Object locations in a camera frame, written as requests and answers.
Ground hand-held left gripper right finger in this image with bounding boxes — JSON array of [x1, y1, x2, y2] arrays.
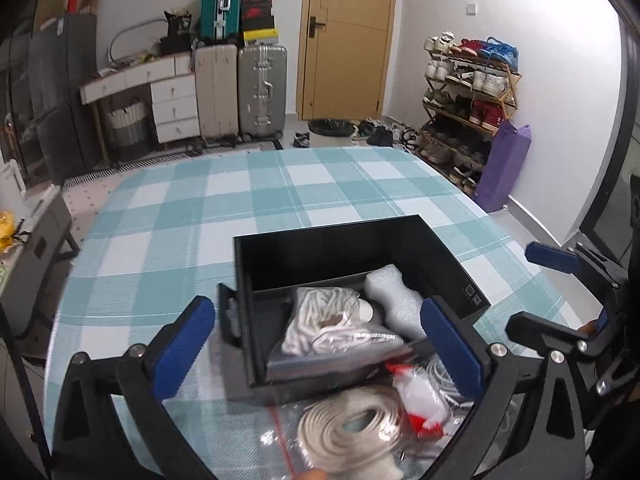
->
[[419, 295, 587, 480]]

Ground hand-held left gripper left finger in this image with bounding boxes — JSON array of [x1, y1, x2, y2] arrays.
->
[[50, 295, 221, 480]]

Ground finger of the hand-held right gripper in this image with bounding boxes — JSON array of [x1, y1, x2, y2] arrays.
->
[[525, 241, 627, 292], [505, 311, 610, 362]]

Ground white cable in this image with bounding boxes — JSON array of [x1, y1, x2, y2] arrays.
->
[[425, 354, 476, 406]]

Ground red white packet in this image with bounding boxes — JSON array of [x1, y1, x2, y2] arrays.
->
[[387, 360, 448, 441]]

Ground zip bag of cord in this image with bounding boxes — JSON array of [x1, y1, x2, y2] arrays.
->
[[267, 385, 441, 480]]

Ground black cardboard box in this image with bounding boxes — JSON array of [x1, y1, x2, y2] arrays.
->
[[217, 214, 492, 393]]

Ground white plush toy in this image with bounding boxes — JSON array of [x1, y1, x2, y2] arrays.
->
[[363, 269, 427, 341]]

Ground purple bag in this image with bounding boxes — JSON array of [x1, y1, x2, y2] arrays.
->
[[474, 119, 532, 213]]

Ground teal checked tablecloth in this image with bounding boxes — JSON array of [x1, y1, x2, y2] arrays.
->
[[42, 146, 571, 480]]

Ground wooden shoe rack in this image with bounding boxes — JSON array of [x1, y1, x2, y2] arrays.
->
[[419, 45, 522, 196]]

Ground grey side cabinet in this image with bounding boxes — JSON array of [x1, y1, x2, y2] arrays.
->
[[0, 160, 81, 356]]

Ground rows of racked shoes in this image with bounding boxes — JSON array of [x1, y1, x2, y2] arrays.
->
[[422, 32, 521, 195]]

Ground pile of loose shoes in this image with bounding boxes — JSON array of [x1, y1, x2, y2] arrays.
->
[[292, 118, 422, 152]]

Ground yellow plastic bag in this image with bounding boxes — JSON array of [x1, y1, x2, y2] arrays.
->
[[0, 210, 25, 252]]

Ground woven laundry basket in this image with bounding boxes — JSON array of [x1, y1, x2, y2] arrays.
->
[[102, 100, 152, 158]]

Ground white desk with drawers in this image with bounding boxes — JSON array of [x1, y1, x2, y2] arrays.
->
[[80, 52, 199, 145]]

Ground trash bin with black liner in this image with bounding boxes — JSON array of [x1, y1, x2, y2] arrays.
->
[[307, 119, 356, 150]]

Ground beige suitcase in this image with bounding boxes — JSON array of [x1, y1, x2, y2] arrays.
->
[[194, 44, 240, 143]]

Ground silver suitcase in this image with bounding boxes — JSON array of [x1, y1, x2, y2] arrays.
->
[[237, 45, 288, 140]]

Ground grey fridge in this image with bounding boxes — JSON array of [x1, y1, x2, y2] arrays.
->
[[27, 14, 99, 182]]

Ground wooden door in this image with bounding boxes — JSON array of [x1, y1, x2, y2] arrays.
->
[[296, 0, 401, 121]]

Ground dark glass cabinet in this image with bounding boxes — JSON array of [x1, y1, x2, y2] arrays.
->
[[0, 22, 40, 177]]

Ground black tote bag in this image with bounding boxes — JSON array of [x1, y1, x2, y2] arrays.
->
[[164, 9, 195, 53]]

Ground black yellow shoe box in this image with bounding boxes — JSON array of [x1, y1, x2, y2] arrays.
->
[[242, 29, 279, 46]]

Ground teal suitcase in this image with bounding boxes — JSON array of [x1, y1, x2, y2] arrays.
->
[[200, 0, 245, 43]]

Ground zip bag of white rope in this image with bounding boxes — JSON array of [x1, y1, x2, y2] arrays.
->
[[267, 285, 406, 383]]

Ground oval metal frame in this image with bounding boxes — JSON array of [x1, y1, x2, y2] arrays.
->
[[109, 17, 168, 67]]

